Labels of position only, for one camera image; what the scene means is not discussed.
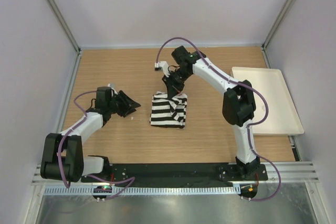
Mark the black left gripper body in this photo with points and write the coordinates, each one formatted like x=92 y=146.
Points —
x=114 y=104

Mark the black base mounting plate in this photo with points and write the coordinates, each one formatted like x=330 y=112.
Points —
x=182 y=175

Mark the slotted cable duct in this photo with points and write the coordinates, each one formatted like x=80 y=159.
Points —
x=86 y=190

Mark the aluminium frame post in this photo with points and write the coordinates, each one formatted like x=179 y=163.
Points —
x=58 y=15
x=286 y=7

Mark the black controller puck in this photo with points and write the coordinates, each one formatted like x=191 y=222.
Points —
x=99 y=193
x=248 y=192

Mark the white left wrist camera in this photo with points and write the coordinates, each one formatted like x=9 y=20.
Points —
x=112 y=85

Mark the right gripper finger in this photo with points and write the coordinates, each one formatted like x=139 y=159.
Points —
x=169 y=84
x=177 y=89

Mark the left black controller puck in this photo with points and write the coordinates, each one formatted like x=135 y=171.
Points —
x=99 y=193

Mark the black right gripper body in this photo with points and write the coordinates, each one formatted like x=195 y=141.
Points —
x=178 y=77

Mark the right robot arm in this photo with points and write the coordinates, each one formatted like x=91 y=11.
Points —
x=238 y=100

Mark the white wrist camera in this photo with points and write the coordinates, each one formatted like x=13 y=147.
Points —
x=112 y=85
x=162 y=66

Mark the right aluminium frame post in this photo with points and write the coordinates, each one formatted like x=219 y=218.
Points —
x=286 y=7

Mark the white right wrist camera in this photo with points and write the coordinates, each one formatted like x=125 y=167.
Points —
x=162 y=66

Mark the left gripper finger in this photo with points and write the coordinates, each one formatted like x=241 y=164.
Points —
x=126 y=102
x=126 y=110

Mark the right black controller puck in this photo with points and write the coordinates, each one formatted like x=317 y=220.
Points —
x=248 y=192

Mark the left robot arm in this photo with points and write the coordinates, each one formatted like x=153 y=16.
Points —
x=63 y=157

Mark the cream plastic tray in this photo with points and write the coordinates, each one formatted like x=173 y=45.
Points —
x=282 y=118

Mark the left aluminium frame post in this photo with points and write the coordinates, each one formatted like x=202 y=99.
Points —
x=58 y=15

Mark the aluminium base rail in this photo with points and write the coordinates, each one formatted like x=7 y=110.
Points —
x=298 y=171

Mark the black white striped tank top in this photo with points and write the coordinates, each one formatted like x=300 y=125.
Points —
x=168 y=113

